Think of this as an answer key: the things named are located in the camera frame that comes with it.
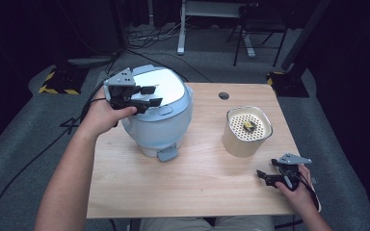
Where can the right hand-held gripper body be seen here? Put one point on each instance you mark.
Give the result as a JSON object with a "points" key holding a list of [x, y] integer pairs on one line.
{"points": [[290, 159]]}

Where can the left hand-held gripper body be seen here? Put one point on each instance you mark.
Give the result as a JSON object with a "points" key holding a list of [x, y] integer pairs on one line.
{"points": [[120, 80]]}

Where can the light blue pedal trash can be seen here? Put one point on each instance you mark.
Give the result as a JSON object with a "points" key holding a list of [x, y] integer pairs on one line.
{"points": [[160, 122]]}

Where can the beige container with perforated strainer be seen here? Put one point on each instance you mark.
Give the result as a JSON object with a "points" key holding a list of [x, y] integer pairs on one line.
{"points": [[237, 144]]}

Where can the small dark wet lump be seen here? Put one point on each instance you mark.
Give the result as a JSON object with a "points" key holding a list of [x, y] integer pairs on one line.
{"points": [[249, 126]]}

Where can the person's right hand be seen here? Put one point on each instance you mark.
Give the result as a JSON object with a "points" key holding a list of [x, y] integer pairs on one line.
{"points": [[298, 197]]}

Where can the person's left hand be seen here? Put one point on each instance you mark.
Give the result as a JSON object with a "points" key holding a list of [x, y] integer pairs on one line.
{"points": [[102, 117]]}

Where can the black yellow striped stand base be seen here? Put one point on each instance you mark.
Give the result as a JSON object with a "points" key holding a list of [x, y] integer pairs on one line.
{"points": [[289, 85], [62, 82]]}

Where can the person's beige pants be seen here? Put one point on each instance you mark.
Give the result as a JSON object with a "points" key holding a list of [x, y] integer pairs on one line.
{"points": [[179, 224]]}

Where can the dark slanted stand pole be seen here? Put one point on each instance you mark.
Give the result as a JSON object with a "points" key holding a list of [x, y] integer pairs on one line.
{"points": [[305, 35]]}

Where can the black chair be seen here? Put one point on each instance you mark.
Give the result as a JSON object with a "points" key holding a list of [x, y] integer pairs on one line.
{"points": [[260, 22]]}

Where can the white desk frame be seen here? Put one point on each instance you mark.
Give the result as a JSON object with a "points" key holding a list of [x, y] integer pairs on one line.
{"points": [[181, 38]]}

